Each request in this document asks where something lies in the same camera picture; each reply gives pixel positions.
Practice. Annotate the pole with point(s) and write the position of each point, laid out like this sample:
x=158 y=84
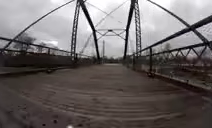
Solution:
x=103 y=50

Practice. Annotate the wooden plank bridge deck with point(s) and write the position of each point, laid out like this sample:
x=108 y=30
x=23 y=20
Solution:
x=105 y=93

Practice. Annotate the dark metal bridge railing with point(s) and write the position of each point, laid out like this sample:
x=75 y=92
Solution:
x=150 y=60
x=34 y=60

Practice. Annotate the robot's own part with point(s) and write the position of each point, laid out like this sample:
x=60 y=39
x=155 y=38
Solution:
x=70 y=126

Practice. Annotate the bare tree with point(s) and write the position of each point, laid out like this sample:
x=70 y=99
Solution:
x=24 y=40

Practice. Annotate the steel bridge truss frame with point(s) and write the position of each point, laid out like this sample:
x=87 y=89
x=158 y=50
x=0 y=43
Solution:
x=74 y=31

